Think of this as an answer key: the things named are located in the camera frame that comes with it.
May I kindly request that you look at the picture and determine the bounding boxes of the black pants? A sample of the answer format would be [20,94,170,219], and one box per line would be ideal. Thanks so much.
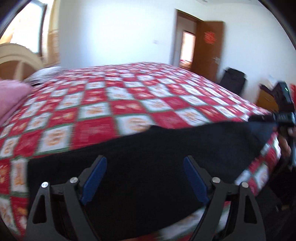
[27,122,273,240]

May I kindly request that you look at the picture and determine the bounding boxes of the person's right hand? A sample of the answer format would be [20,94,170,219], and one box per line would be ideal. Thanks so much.
[277,127,295,166]

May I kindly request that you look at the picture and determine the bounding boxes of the wooden bedside cabinet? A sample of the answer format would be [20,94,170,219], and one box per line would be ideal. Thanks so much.
[255,89,279,111]

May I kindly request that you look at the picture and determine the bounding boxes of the black suitcase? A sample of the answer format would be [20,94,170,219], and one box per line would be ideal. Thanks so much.
[219,68,246,95]

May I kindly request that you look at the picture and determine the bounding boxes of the brown wooden door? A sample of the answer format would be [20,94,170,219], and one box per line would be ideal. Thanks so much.
[191,21,225,82]

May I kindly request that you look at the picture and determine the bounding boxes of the red double happiness decal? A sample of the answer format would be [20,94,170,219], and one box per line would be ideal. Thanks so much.
[204,31,216,45]

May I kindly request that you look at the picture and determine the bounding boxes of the red patchwork bear bedspread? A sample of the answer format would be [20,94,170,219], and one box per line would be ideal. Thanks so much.
[0,61,282,241]

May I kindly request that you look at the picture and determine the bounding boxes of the pink folded quilt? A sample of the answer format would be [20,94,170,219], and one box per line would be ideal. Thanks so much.
[0,80,32,125]

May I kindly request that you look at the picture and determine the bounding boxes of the striped grey pillow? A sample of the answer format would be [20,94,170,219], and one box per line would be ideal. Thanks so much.
[24,66,65,86]

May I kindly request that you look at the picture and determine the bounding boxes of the beige lace curtain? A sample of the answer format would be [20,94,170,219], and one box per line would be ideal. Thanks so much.
[41,1,61,67]

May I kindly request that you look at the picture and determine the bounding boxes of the wooden cream headboard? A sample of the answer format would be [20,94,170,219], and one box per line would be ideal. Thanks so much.
[0,43,44,81]

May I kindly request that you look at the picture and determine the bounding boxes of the window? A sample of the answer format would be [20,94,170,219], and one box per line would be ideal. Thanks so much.
[1,1,47,55]

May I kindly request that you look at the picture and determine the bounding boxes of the silver door handle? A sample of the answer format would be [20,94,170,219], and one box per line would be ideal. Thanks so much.
[213,57,221,65]

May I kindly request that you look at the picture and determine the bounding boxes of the brown door frame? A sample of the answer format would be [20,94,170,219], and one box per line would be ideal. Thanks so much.
[170,9,204,70]

